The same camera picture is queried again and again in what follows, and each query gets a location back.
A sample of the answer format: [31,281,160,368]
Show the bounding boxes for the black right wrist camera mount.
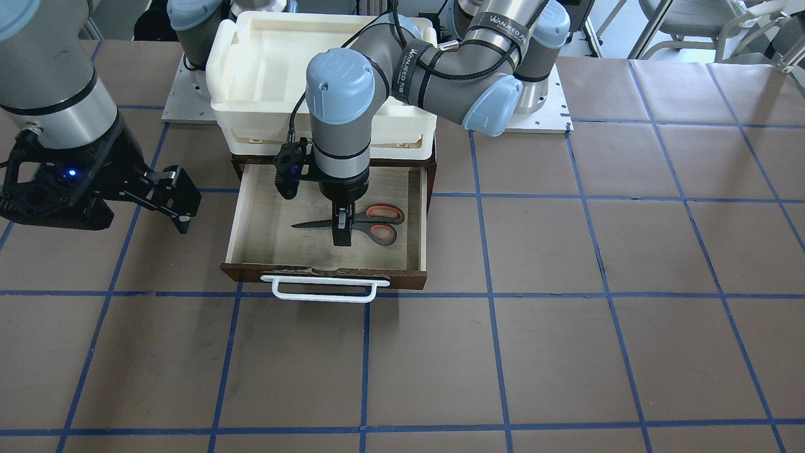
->
[2,123,153,230]

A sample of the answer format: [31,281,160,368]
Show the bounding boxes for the dark wooden drawer cabinet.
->
[231,145,437,210]

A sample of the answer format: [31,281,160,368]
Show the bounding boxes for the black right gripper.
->
[104,165,202,234]

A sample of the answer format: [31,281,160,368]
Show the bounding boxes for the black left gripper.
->
[318,179,369,247]

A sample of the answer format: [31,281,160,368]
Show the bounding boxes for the white plastic tray box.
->
[206,11,437,160]

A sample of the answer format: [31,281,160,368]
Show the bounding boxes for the grey orange scissors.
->
[292,204,405,246]

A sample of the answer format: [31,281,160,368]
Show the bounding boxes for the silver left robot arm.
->
[305,1,571,246]

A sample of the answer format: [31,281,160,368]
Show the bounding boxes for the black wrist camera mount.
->
[273,137,314,200]
[2,123,153,230]

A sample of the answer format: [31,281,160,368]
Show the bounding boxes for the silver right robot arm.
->
[1,1,202,234]

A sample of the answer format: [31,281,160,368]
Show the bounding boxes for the grey office chair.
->
[629,1,803,62]

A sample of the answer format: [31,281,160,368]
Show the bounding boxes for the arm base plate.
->
[505,65,574,134]
[162,55,218,125]

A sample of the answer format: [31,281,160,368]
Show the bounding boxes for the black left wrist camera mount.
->
[273,137,314,200]

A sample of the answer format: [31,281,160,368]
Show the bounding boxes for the wooden drawer with white handle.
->
[221,164,428,292]

